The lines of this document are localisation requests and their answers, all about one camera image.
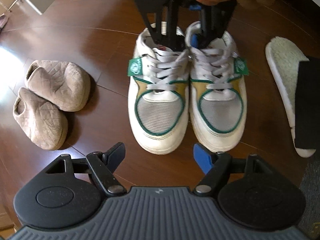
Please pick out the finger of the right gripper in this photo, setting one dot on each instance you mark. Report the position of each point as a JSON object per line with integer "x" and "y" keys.
{"x": 214, "y": 21}
{"x": 165, "y": 33}

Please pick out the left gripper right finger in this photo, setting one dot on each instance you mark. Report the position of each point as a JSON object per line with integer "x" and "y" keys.
{"x": 218, "y": 167}

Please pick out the beige quilted slipper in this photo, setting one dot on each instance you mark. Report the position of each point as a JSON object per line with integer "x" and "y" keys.
{"x": 65, "y": 84}
{"x": 41, "y": 121}

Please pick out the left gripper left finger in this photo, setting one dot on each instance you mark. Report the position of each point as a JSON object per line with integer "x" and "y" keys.
{"x": 91, "y": 175}

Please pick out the white green sneaker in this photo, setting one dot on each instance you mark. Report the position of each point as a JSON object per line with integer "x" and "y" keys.
{"x": 158, "y": 96}
{"x": 218, "y": 99}

